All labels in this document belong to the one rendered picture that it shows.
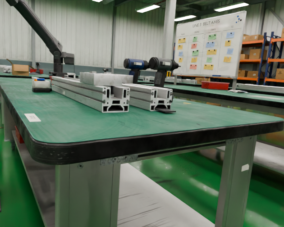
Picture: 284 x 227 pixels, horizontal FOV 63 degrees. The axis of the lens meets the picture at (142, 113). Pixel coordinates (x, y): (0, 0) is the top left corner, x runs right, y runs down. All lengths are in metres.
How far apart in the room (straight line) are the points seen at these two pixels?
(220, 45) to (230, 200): 3.35
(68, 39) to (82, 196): 12.58
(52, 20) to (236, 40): 10.35
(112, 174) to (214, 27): 3.86
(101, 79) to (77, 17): 12.58
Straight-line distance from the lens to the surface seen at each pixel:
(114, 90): 0.85
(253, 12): 13.37
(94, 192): 0.62
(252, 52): 11.84
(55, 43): 1.49
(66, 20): 13.20
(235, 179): 1.03
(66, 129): 0.54
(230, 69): 3.97
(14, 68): 3.68
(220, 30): 4.21
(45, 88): 1.36
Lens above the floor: 0.91
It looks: 10 degrees down
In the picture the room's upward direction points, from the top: 4 degrees clockwise
